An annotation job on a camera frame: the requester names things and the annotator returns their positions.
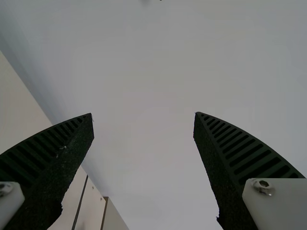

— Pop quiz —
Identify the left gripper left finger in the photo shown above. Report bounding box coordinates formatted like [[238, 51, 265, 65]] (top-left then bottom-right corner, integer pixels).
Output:
[[0, 112, 95, 230]]

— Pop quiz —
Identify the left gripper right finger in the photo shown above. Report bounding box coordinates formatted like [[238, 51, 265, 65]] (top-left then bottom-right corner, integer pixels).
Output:
[[193, 111, 307, 230]]

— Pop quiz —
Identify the black strip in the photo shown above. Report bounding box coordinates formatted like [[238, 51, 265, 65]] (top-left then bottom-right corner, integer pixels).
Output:
[[71, 174, 89, 230]]

